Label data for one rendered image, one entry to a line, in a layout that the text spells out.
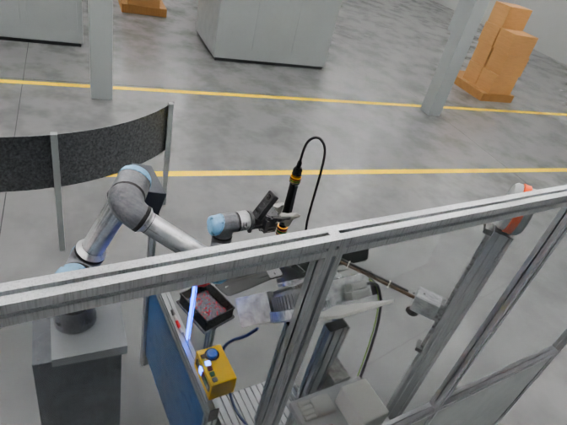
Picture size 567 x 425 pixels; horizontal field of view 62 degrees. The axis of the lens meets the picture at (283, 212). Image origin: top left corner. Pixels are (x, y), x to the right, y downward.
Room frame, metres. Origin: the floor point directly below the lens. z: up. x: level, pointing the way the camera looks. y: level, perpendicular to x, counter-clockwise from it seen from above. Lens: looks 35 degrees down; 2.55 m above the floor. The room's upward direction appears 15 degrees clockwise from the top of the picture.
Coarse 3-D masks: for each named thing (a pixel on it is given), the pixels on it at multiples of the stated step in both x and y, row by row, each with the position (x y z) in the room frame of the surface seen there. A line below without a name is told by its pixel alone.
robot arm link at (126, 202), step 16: (112, 192) 1.20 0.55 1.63; (128, 192) 1.20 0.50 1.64; (112, 208) 1.17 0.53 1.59; (128, 208) 1.16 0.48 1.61; (144, 208) 1.19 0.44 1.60; (128, 224) 1.15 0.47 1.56; (144, 224) 1.16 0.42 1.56; (160, 224) 1.19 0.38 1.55; (160, 240) 1.17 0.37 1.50; (176, 240) 1.19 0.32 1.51; (192, 240) 1.23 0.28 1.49
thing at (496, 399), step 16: (496, 384) 1.45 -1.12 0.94; (512, 384) 1.57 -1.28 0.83; (464, 400) 1.32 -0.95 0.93; (480, 400) 1.42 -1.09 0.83; (496, 400) 1.54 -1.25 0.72; (512, 400) 1.68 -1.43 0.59; (448, 416) 1.30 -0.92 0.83; (464, 416) 1.40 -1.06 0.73; (480, 416) 1.52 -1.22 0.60; (496, 416) 1.66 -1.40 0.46
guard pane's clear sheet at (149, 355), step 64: (384, 256) 0.79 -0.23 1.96; (448, 256) 0.93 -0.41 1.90; (512, 256) 1.11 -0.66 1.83; (64, 320) 0.42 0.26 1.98; (128, 320) 0.48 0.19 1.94; (192, 320) 0.54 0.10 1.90; (256, 320) 0.62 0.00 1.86; (320, 320) 0.72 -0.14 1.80; (384, 320) 0.86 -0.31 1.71; (448, 320) 1.04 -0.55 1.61; (512, 320) 1.29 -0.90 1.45; (0, 384) 0.37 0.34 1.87; (64, 384) 0.42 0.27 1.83; (128, 384) 0.48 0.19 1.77; (192, 384) 0.55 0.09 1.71; (256, 384) 0.65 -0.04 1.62; (320, 384) 0.78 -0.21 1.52; (384, 384) 0.95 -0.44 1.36
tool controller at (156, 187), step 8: (144, 168) 1.96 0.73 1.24; (152, 168) 2.00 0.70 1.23; (152, 176) 1.91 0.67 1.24; (152, 184) 1.84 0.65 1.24; (160, 184) 1.88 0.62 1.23; (152, 192) 1.77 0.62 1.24; (160, 192) 1.80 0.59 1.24; (152, 200) 1.77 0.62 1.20; (160, 200) 1.80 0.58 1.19; (160, 208) 1.80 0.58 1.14
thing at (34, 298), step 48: (528, 192) 1.08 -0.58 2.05; (288, 240) 0.64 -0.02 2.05; (336, 240) 0.68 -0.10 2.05; (384, 240) 0.75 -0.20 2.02; (0, 288) 0.39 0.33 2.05; (48, 288) 0.41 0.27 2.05; (96, 288) 0.43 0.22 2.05; (144, 288) 0.47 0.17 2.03; (288, 384) 0.69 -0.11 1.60; (480, 384) 1.37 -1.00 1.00; (528, 384) 1.70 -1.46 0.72
